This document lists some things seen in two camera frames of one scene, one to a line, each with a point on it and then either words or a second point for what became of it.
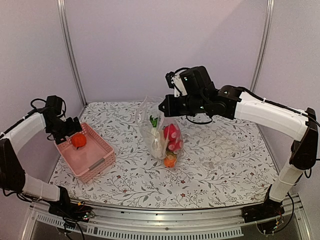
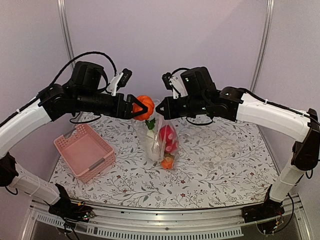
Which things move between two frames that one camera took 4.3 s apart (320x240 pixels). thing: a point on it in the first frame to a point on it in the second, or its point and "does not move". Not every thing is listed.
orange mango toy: (78, 140) to (147, 101)
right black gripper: (170, 111) does not move
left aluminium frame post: (61, 7) does not move
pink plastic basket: (89, 160) does not move
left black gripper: (72, 130) to (127, 112)
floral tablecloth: (225, 164) does not move
